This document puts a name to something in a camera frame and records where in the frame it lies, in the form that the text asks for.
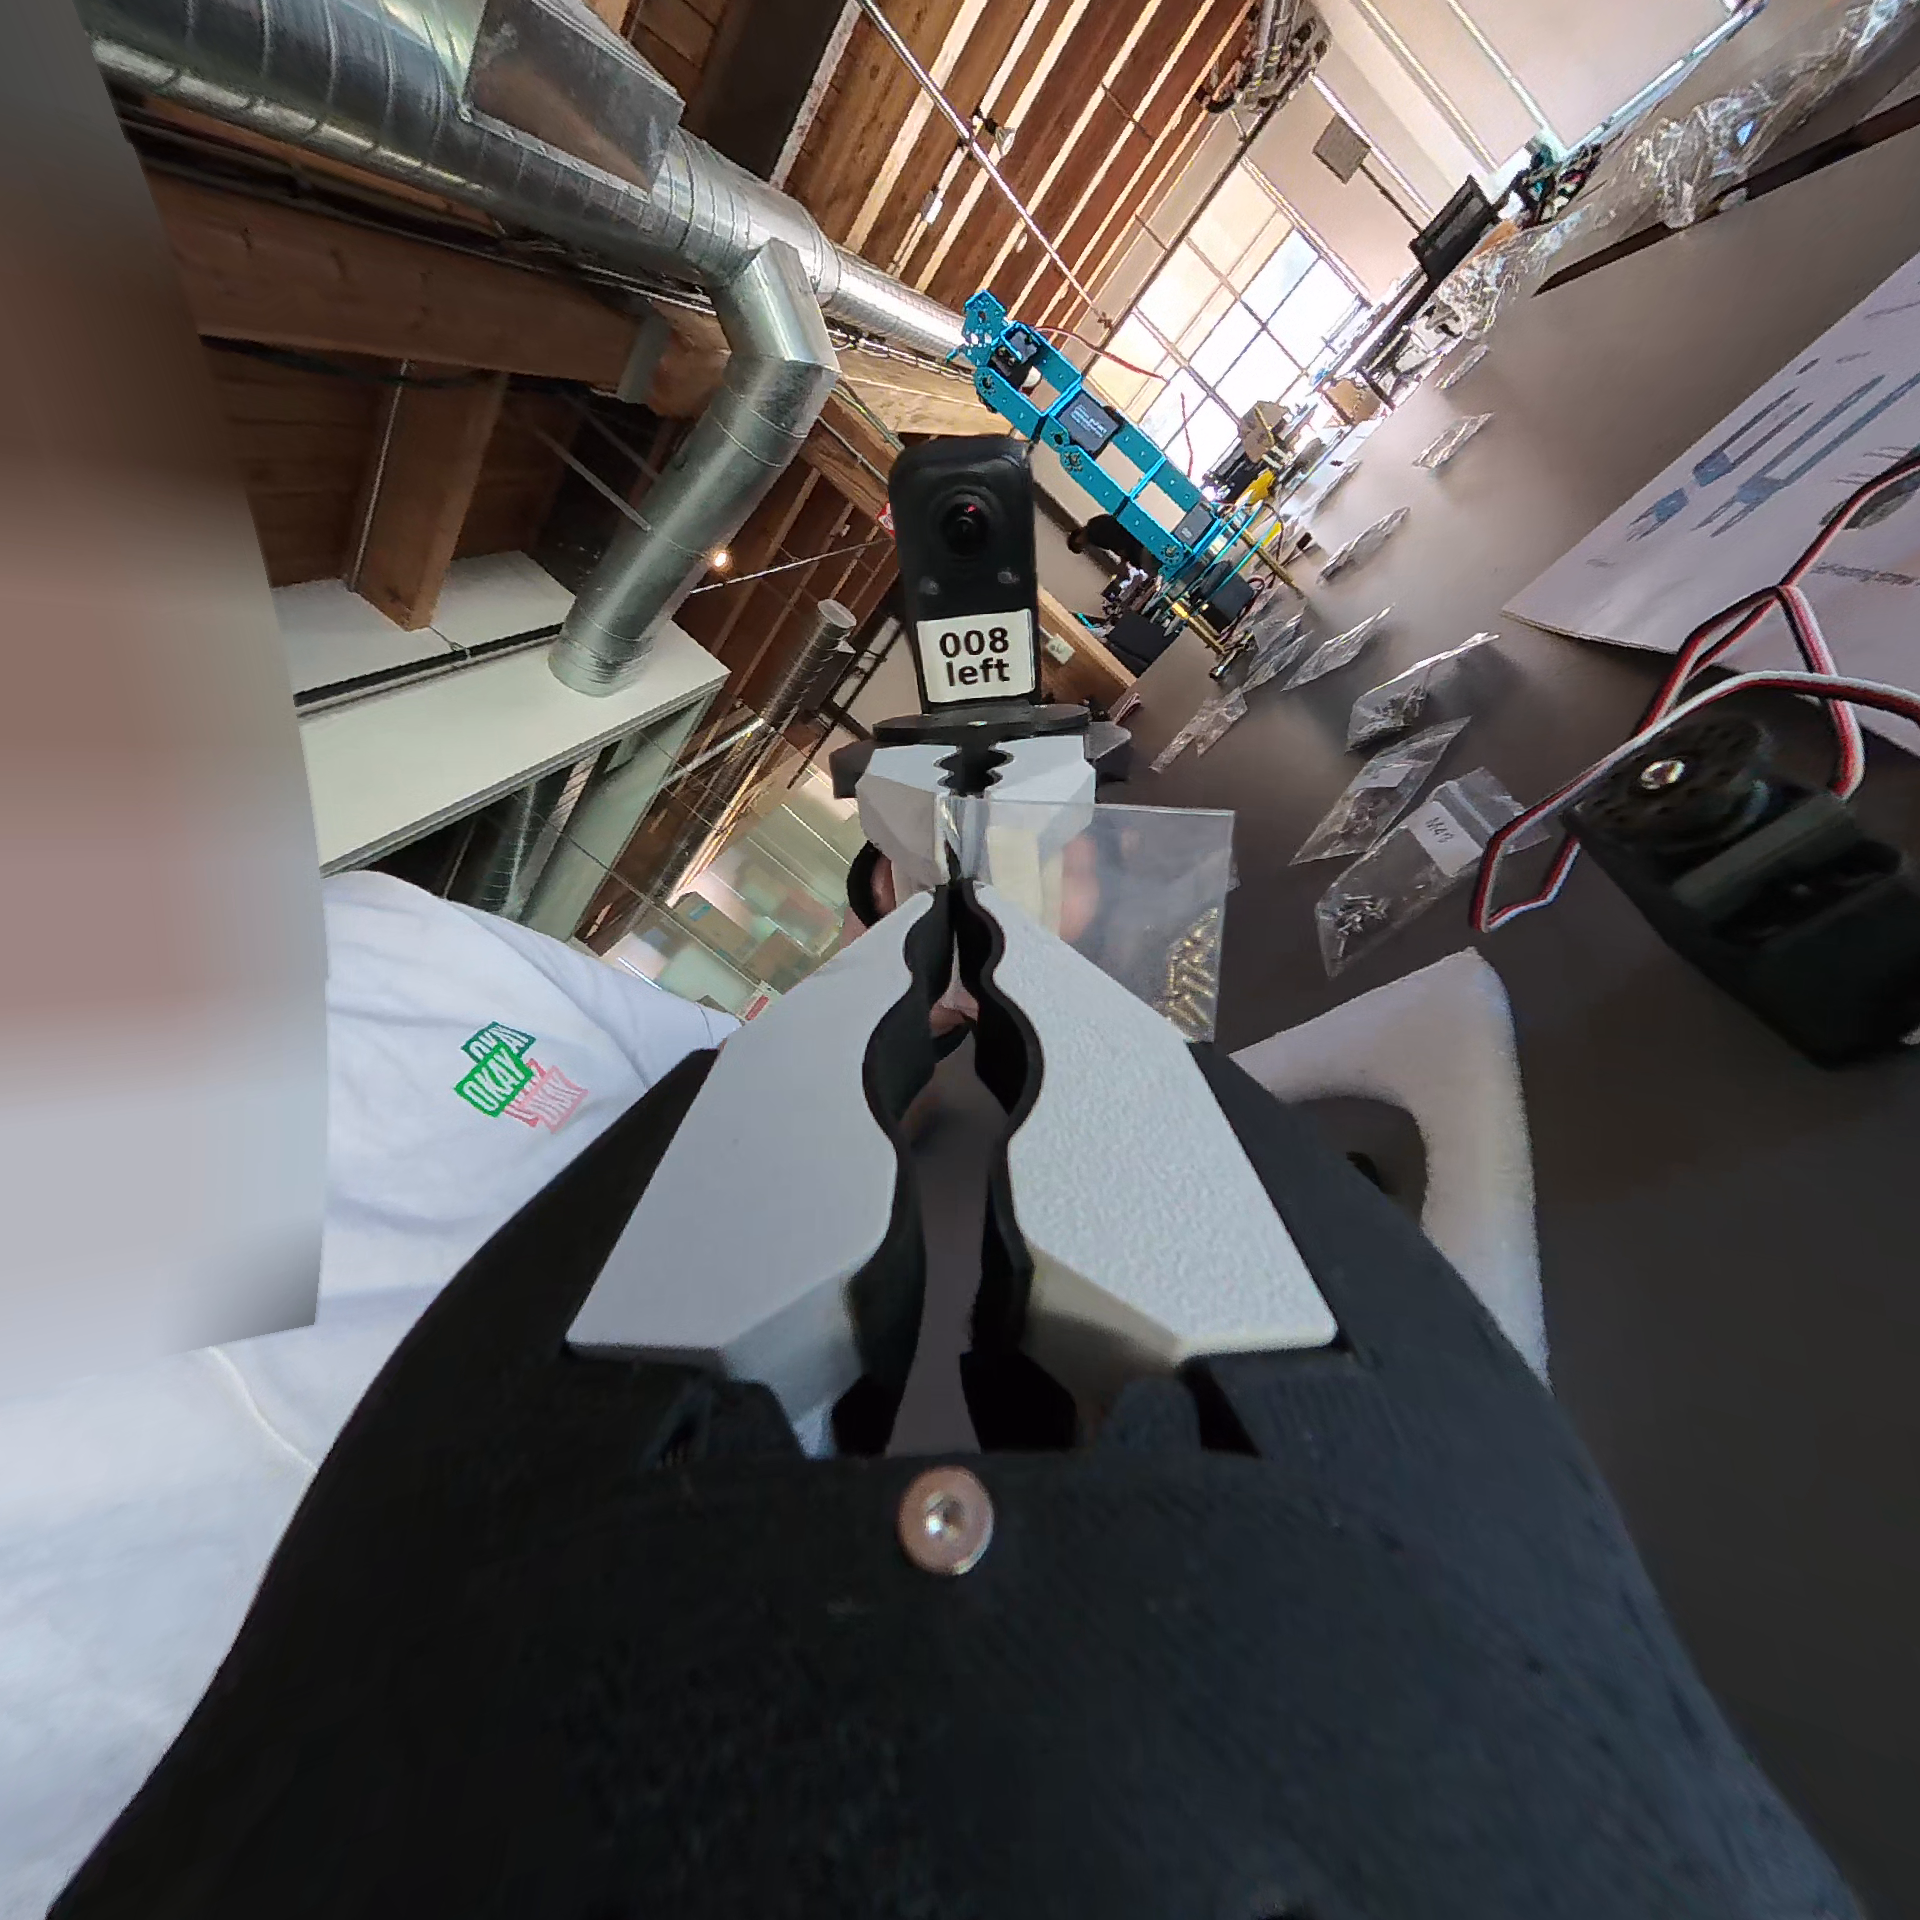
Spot stack of cardboard boxes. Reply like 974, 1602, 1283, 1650
660, 841, 847, 1010

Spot black servo motor with wires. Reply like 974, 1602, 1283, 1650
1476, 452, 1920, 936

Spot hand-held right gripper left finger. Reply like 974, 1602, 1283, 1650
567, 887, 948, 1454

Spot black monitor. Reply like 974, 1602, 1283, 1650
1411, 180, 1506, 280

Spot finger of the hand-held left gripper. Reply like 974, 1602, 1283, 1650
851, 752, 955, 903
955, 752, 1099, 903

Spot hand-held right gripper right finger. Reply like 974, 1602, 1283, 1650
955, 887, 1333, 1454

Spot open instruction manual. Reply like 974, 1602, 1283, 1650
1506, 253, 1920, 717

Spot crumpled large plastic wrapping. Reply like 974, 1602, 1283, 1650
1411, 46, 1920, 319

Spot packet of brass screws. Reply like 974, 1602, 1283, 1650
938, 791, 1244, 1045

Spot metal ventilation duct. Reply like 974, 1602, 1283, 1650
82, 0, 997, 697

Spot scattered clear screw bags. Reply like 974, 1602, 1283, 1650
1145, 411, 1562, 977

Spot white foam frame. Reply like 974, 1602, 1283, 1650
1232, 949, 1550, 1383

